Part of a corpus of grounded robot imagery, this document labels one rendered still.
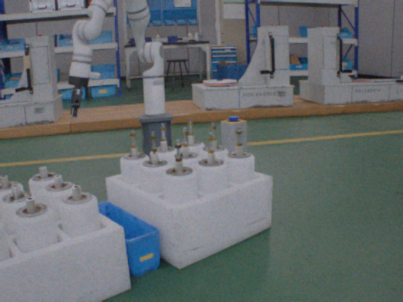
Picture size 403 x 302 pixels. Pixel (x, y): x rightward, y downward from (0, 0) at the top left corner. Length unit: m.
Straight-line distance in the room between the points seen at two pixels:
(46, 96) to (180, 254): 2.46
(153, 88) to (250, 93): 1.78
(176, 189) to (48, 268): 0.41
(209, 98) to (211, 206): 2.27
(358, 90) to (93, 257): 3.31
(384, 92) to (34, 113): 3.24
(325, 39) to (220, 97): 1.16
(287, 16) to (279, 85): 7.10
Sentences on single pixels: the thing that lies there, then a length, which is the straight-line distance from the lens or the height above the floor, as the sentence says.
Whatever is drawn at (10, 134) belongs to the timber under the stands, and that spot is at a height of 0.03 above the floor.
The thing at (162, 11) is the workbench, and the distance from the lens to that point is 7.27.
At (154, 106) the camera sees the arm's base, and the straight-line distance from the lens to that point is 1.74.
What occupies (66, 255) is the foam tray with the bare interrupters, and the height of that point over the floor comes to 0.16.
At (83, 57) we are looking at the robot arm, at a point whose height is 0.58.
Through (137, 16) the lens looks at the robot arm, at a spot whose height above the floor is 0.74.
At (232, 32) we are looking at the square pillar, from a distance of 7.66.
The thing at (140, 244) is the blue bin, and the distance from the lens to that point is 1.05.
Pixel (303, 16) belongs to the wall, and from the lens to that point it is 10.74.
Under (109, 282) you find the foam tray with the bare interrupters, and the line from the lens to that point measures 1.00.
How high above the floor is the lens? 0.58
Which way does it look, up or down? 14 degrees down
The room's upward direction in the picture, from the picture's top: 2 degrees counter-clockwise
